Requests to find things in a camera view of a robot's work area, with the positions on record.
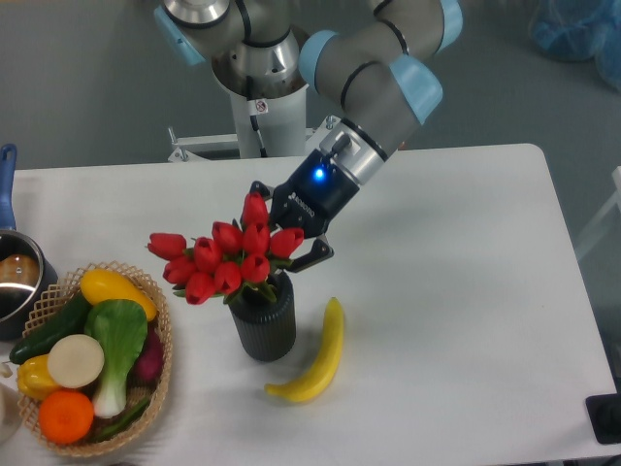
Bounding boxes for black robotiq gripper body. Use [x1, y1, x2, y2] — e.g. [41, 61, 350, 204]
[270, 150, 359, 239]

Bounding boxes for red tulip bouquet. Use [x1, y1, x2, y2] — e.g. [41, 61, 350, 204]
[147, 192, 305, 305]

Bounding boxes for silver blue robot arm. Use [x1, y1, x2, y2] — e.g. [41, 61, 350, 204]
[154, 1, 463, 272]

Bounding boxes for dark grey ribbed vase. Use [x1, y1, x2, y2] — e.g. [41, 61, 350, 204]
[229, 272, 297, 362]

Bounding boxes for yellow banana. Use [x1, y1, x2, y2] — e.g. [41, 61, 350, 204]
[264, 297, 344, 403]

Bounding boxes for yellow squash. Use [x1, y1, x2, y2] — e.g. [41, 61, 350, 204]
[80, 268, 157, 321]

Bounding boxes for green bok choy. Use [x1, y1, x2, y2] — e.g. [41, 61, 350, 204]
[84, 299, 147, 418]

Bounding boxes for purple sweet potato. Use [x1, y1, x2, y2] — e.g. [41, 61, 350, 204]
[133, 327, 164, 383]

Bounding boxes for dark green cucumber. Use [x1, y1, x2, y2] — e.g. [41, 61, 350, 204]
[9, 292, 92, 365]

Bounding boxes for woven wicker basket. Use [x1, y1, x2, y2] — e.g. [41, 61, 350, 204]
[18, 261, 173, 458]

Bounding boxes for white round radish slice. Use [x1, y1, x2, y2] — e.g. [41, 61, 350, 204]
[48, 334, 105, 388]

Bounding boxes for green chili pepper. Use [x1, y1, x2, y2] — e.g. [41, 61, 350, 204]
[91, 397, 150, 443]

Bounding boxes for yellow bell pepper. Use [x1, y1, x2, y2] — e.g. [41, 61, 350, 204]
[16, 354, 62, 401]

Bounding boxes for orange fruit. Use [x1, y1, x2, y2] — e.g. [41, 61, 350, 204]
[38, 390, 94, 445]

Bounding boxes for blue plastic bag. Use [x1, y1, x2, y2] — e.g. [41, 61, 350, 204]
[529, 1, 620, 90]

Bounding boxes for small garlic piece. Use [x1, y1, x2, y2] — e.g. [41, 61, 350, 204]
[0, 362, 13, 379]

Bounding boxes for black device at edge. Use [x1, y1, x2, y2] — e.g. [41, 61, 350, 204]
[585, 393, 620, 445]

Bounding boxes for white metal base frame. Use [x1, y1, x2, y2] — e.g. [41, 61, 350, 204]
[167, 115, 341, 163]

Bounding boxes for blue handled saucepan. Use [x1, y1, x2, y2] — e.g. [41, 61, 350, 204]
[1, 144, 57, 341]

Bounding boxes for white furniture frame right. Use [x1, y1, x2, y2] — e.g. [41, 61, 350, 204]
[574, 166, 620, 261]

